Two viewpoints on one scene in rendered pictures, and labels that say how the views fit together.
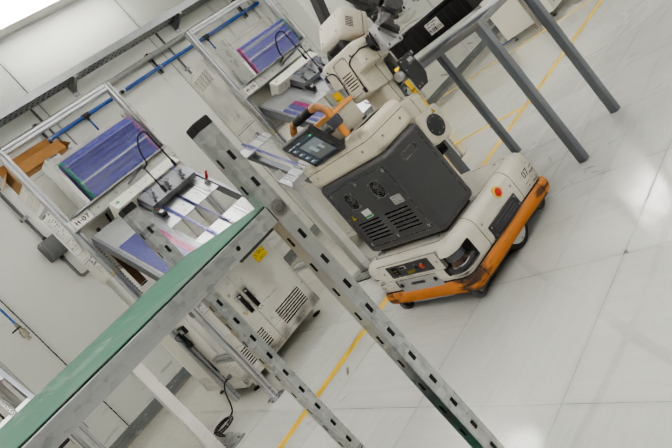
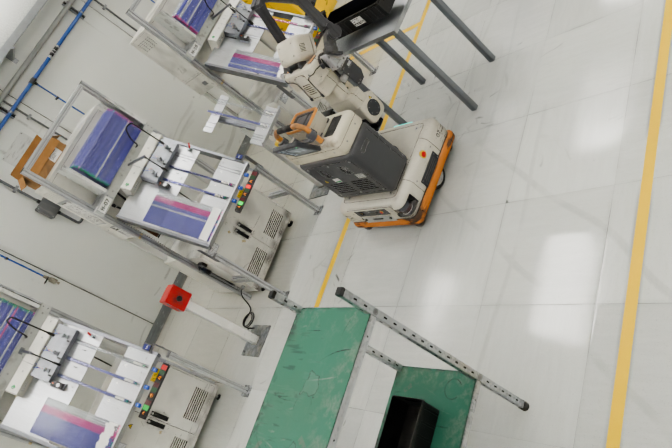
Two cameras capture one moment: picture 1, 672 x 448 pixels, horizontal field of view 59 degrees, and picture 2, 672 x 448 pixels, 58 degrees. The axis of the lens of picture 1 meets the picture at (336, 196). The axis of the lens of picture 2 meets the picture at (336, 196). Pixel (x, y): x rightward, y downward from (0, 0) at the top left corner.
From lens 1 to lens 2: 1.48 m
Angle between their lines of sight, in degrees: 21
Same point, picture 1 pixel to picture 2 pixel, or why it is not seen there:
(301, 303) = (279, 221)
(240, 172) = (360, 305)
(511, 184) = (431, 145)
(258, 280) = (246, 213)
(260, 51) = (193, 12)
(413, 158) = (368, 149)
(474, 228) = (413, 185)
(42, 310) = (58, 258)
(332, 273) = (398, 328)
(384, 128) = (347, 135)
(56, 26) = not seen: outside the picture
